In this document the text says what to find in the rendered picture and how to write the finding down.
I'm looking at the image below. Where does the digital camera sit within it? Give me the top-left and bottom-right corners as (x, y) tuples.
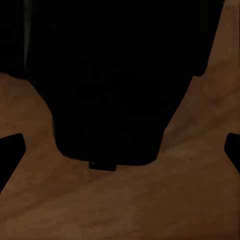
(0, 0), (225, 172)

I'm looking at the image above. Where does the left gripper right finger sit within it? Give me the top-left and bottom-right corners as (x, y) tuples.
(224, 133), (240, 173)

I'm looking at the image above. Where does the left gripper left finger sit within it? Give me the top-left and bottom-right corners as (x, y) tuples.
(0, 133), (26, 193)

